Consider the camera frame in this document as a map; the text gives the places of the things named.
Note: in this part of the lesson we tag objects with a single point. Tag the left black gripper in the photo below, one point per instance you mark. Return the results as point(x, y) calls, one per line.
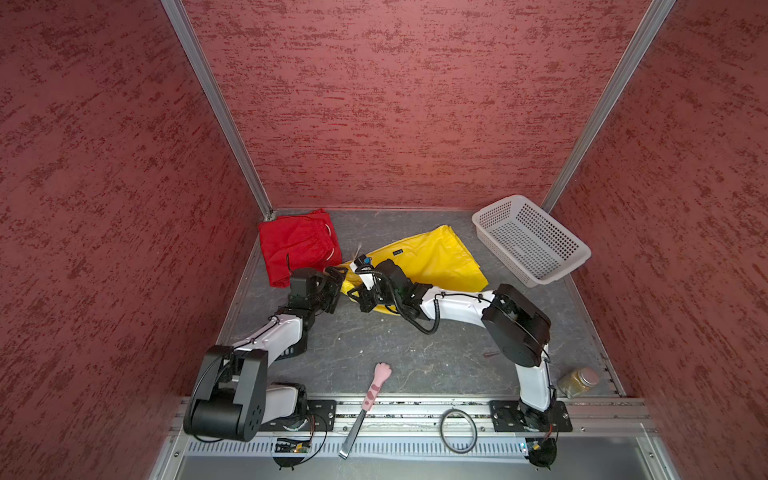
point(335, 286)

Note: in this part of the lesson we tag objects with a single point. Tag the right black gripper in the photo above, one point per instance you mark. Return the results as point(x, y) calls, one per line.
point(363, 297)

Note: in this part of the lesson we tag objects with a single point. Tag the red shorts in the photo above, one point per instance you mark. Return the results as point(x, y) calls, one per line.
point(292, 242)

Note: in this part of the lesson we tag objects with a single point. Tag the yellow shorts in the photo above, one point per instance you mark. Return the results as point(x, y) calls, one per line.
point(448, 283)

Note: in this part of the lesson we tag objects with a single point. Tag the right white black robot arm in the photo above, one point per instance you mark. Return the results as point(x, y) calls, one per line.
point(519, 329)

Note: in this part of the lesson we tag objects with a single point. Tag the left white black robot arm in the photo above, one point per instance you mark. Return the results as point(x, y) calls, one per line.
point(232, 398)

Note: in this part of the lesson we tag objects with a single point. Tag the white plastic basket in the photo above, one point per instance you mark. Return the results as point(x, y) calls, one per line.
point(535, 247)

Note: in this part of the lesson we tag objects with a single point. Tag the small glass jar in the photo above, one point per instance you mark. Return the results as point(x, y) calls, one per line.
point(578, 382)

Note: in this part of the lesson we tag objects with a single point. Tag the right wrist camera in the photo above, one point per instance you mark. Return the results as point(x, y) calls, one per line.
point(381, 276)

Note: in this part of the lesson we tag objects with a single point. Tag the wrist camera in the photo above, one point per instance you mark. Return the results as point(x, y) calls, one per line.
point(381, 276)
point(303, 288)

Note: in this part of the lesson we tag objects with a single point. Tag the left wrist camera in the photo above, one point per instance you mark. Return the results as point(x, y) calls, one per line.
point(303, 288)

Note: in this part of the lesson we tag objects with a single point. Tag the pink cat-paw handled knife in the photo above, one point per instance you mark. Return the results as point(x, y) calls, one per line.
point(382, 373)

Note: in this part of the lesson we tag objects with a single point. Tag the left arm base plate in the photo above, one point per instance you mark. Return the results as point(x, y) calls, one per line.
point(315, 414)

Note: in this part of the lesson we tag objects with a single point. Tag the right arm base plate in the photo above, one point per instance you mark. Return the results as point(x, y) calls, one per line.
point(507, 415)

